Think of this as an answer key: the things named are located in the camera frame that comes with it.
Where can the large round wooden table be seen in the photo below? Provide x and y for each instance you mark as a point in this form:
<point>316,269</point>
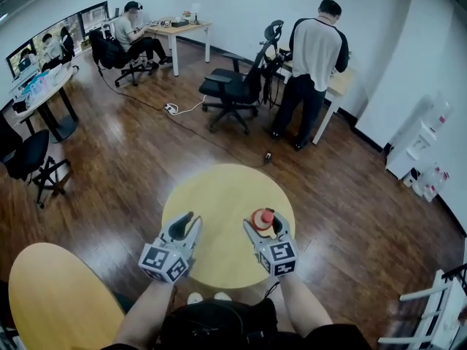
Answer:
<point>54,297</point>

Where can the clear plastic bags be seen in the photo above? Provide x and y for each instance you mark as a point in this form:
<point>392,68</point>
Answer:
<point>36,86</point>

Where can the dark tissue box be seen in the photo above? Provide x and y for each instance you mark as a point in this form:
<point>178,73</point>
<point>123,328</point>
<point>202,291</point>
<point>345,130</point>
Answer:
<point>180,23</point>

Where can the white rack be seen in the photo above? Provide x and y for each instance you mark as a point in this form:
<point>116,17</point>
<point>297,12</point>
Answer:
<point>430,305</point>

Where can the white round table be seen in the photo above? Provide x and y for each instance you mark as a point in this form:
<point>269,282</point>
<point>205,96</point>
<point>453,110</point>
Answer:
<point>51,86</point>

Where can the wide window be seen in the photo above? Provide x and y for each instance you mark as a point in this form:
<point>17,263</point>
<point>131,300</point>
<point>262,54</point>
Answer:
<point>47,38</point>

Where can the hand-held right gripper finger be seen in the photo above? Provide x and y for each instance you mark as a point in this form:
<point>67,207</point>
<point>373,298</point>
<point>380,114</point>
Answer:
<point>258,239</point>
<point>284,230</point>

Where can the round yellow table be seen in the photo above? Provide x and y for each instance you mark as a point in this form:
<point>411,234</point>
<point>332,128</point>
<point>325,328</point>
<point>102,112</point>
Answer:
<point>226,195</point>

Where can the small black floor item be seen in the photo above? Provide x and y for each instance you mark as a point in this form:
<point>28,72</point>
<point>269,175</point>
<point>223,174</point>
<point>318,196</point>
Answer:
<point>269,157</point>

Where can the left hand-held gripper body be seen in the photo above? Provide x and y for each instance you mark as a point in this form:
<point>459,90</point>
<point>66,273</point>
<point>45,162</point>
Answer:
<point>160,263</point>

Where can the person's shoe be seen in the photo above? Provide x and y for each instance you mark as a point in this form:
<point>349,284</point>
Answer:
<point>195,298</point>
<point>222,296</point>

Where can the person's right shoe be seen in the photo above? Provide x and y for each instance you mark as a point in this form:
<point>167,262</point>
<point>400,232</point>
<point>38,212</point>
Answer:
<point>222,296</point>

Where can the black office chair with headrest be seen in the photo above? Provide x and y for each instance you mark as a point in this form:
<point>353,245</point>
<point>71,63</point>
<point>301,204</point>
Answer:
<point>25,155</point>

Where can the white power strip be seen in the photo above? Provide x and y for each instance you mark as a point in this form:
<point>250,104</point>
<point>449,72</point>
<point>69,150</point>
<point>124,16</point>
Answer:
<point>171,108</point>

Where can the person's left forearm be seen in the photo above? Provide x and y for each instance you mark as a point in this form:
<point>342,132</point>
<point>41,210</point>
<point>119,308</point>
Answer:
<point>142,315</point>

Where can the person's right forearm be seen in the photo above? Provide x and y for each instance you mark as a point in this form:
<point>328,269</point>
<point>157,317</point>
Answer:
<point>304,305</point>

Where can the person's left shoe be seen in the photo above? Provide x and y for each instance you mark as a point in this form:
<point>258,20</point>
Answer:
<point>195,298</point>

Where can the wooden desk white legs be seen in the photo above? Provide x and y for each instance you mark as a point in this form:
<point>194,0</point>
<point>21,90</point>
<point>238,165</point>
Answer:
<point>339,86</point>
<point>182,29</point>

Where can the black mesh office chair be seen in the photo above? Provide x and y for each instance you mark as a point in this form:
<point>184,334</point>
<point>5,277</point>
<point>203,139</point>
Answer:
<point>233,86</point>

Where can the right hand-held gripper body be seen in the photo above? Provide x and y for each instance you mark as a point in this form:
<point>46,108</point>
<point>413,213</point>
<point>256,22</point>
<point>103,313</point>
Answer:
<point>279,257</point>

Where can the white water dispenser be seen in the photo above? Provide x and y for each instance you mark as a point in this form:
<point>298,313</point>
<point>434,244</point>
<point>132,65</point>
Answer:
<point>416,144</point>

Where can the person's black clothing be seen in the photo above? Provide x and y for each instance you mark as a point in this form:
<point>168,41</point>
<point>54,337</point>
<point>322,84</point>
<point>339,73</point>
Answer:
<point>219,326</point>

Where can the orange plastic bottle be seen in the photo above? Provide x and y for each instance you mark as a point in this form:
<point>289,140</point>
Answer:
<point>263,220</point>

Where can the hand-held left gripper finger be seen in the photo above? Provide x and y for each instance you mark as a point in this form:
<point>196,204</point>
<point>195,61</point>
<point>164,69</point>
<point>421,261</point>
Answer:
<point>194,233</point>
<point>177,226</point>

